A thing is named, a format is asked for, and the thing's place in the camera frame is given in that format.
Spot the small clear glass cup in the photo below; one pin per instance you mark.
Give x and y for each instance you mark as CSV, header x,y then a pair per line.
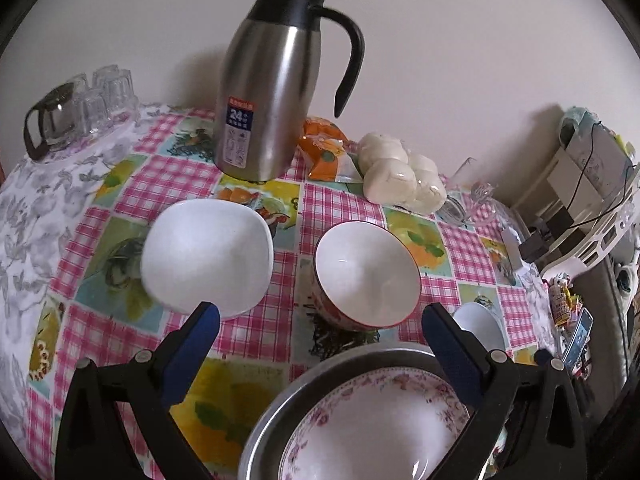
x,y
92,110
117,90

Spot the pink checked fruit tablecloth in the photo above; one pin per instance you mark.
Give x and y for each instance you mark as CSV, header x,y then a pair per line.
x,y
240,332

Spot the floral round plate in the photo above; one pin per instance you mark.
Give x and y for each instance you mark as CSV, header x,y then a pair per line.
x,y
370,435

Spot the clear glass mug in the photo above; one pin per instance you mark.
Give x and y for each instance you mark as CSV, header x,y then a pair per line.
x,y
465,195

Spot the white chair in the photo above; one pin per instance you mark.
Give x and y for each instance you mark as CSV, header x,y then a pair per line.
x,y
565,260

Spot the orange snack packet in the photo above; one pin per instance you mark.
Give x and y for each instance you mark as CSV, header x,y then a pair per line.
x,y
325,152

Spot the yellow candy packet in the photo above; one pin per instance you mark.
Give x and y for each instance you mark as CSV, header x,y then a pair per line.
x,y
562,300

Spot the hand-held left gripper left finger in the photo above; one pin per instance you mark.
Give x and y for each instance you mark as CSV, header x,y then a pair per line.
x,y
192,350

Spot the grey sofa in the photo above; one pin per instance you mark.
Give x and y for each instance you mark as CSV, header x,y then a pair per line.
x,y
605,310

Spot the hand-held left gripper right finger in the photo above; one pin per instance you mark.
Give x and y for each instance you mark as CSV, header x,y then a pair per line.
x,y
452,355

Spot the bag of steamed buns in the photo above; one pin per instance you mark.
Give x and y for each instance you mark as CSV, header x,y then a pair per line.
x,y
400,180

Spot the strawberry print bowl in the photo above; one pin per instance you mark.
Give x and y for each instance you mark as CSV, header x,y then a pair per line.
x,y
365,275

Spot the stainless steel thermos jug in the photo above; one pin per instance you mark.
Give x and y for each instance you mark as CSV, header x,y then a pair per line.
x,y
265,85

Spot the smartphone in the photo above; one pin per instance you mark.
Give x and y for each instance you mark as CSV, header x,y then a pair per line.
x,y
579,335

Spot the light blue bowl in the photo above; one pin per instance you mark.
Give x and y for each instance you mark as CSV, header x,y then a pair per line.
x,y
480,325

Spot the small white bowl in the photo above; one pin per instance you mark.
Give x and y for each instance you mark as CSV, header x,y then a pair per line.
x,y
210,255

